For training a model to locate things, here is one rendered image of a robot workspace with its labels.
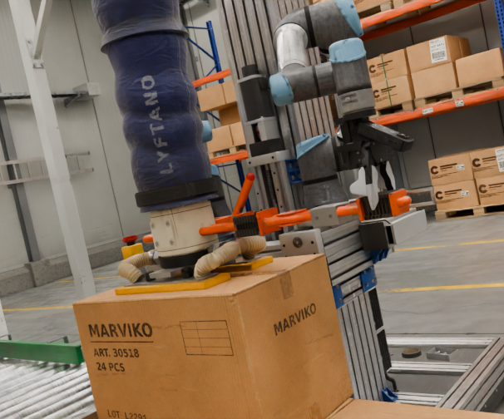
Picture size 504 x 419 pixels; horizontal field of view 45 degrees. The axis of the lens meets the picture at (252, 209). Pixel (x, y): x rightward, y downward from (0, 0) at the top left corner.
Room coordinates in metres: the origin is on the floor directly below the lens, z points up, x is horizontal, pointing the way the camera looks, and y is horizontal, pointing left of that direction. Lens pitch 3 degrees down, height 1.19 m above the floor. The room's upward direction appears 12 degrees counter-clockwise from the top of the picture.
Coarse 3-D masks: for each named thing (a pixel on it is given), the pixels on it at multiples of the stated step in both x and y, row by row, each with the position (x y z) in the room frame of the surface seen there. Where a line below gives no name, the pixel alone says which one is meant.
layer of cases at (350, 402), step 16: (352, 400) 1.63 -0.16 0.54; (368, 400) 1.60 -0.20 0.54; (336, 416) 1.54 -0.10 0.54; (352, 416) 1.52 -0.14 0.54; (368, 416) 1.50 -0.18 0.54; (384, 416) 1.48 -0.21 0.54; (400, 416) 1.46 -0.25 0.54; (416, 416) 1.44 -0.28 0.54; (432, 416) 1.43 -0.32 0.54; (448, 416) 1.41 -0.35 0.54; (464, 416) 1.39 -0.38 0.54; (480, 416) 1.38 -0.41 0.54; (496, 416) 1.36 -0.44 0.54
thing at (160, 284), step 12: (180, 276) 1.62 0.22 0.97; (192, 276) 1.57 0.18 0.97; (216, 276) 1.52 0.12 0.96; (228, 276) 1.54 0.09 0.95; (120, 288) 1.67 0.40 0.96; (132, 288) 1.63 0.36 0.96; (144, 288) 1.60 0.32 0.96; (156, 288) 1.57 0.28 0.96; (168, 288) 1.55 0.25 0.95; (180, 288) 1.52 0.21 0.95; (192, 288) 1.50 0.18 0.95; (204, 288) 1.47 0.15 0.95
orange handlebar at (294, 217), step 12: (348, 204) 1.39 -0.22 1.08; (408, 204) 1.28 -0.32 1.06; (228, 216) 1.89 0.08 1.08; (276, 216) 1.47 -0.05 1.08; (288, 216) 1.44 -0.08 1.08; (300, 216) 1.42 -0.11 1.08; (204, 228) 1.61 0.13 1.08; (216, 228) 1.58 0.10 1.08; (228, 228) 1.55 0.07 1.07; (144, 240) 1.75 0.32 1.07
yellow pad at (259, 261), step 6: (258, 258) 1.69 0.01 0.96; (264, 258) 1.68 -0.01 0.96; (270, 258) 1.69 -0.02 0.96; (228, 264) 1.69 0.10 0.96; (234, 264) 1.67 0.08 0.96; (240, 264) 1.65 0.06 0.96; (246, 264) 1.63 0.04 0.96; (252, 264) 1.62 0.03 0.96; (258, 264) 1.64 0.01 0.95; (264, 264) 1.66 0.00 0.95; (216, 270) 1.70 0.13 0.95; (222, 270) 1.68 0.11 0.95; (228, 270) 1.67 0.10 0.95; (234, 270) 1.66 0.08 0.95; (240, 270) 1.64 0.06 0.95; (246, 270) 1.63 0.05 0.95
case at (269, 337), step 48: (240, 288) 1.38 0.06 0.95; (288, 288) 1.50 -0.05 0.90; (96, 336) 1.66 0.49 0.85; (144, 336) 1.54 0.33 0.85; (192, 336) 1.44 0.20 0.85; (240, 336) 1.35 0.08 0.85; (288, 336) 1.47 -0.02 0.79; (336, 336) 1.64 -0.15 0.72; (96, 384) 1.69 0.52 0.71; (144, 384) 1.57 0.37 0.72; (192, 384) 1.46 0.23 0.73; (240, 384) 1.37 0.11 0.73; (288, 384) 1.44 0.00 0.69; (336, 384) 1.60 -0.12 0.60
